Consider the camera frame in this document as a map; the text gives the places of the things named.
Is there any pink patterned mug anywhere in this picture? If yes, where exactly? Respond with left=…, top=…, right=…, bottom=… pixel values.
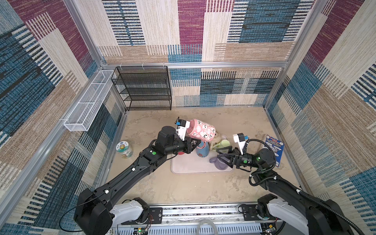
left=187, top=119, right=216, bottom=142

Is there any blue polka dot mug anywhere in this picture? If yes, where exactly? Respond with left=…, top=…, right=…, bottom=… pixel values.
left=196, top=141, right=210, bottom=158

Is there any small labelled jar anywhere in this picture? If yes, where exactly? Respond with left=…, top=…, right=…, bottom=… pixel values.
left=116, top=141, right=133, bottom=159

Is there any white wire mesh basket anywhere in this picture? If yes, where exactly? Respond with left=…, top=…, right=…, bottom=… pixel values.
left=64, top=70, right=114, bottom=132

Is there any white plastic tray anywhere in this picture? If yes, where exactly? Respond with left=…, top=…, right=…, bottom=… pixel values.
left=171, top=151, right=234, bottom=174

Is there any green mug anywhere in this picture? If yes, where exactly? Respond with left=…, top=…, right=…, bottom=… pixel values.
left=211, top=140, right=231, bottom=150

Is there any black wire mesh shelf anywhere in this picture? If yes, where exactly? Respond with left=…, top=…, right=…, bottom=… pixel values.
left=112, top=66, right=172, bottom=111

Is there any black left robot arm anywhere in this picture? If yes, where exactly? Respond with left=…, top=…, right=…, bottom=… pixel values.
left=73, top=126, right=201, bottom=235

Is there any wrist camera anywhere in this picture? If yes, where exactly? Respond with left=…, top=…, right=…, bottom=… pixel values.
left=233, top=133, right=248, bottom=155
left=175, top=117, right=190, bottom=141

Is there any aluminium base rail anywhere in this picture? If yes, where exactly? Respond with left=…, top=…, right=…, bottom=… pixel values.
left=117, top=201, right=327, bottom=235

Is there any beige ceramic teapot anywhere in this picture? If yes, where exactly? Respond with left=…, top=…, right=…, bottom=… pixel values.
left=212, top=132, right=228, bottom=145

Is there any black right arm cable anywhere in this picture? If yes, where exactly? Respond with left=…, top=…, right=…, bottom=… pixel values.
left=248, top=138, right=365, bottom=235

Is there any purple mug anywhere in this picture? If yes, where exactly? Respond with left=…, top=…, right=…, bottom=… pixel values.
left=209, top=157, right=229, bottom=171

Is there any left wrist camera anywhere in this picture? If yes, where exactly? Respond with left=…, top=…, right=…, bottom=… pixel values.
left=175, top=117, right=190, bottom=141

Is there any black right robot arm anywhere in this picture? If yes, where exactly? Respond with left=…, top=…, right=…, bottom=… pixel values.
left=217, top=147, right=362, bottom=235

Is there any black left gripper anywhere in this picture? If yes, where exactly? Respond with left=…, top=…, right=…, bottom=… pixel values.
left=164, top=136, right=202, bottom=157

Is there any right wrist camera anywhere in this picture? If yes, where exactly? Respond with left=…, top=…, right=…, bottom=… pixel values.
left=233, top=133, right=248, bottom=155

